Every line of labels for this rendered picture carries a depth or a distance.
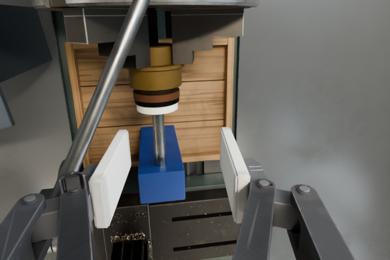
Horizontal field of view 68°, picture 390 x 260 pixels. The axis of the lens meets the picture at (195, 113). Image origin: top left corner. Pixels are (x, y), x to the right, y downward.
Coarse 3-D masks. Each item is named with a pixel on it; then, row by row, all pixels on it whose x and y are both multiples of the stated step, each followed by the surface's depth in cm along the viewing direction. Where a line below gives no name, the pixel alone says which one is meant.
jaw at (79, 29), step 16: (64, 0) 31; (64, 16) 34; (80, 16) 32; (96, 16) 33; (112, 16) 35; (144, 16) 40; (80, 32) 33; (96, 32) 34; (112, 32) 35; (144, 32) 40; (112, 48) 37; (144, 48) 41; (128, 64) 41; (144, 64) 41
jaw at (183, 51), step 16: (176, 16) 42; (192, 16) 42; (208, 16) 41; (224, 16) 41; (240, 16) 41; (176, 32) 42; (192, 32) 42; (208, 32) 42; (224, 32) 42; (240, 32) 42; (176, 48) 43; (192, 48) 43; (208, 48) 43
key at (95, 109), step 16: (144, 0) 22; (128, 16) 22; (128, 32) 22; (128, 48) 22; (112, 64) 21; (112, 80) 22; (96, 96) 21; (96, 112) 21; (80, 128) 21; (96, 128) 22; (80, 144) 21; (80, 160) 21
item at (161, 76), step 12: (156, 48) 42; (168, 48) 43; (156, 60) 43; (168, 60) 44; (132, 72) 43; (144, 72) 42; (156, 72) 42; (168, 72) 43; (180, 72) 45; (132, 84) 44; (144, 84) 43; (156, 84) 43; (168, 84) 43; (180, 84) 46; (144, 96) 44; (156, 96) 44; (168, 96) 44
